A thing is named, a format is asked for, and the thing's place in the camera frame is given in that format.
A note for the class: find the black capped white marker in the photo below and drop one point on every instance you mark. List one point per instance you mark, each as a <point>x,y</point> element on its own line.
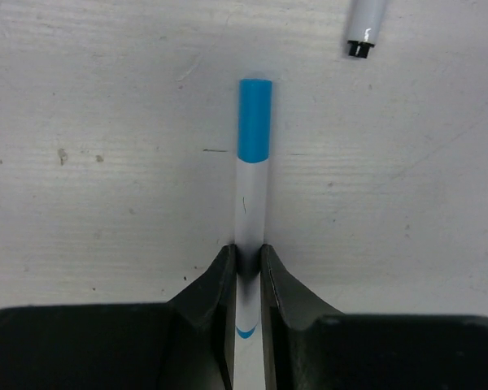
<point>364,26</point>

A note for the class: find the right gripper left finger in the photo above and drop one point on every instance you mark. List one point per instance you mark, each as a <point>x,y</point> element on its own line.
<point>184,343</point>

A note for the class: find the blue capped white marker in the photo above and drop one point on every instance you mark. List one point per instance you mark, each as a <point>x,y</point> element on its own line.
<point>252,154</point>

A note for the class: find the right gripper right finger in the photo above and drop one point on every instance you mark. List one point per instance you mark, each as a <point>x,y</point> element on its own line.
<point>308,344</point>

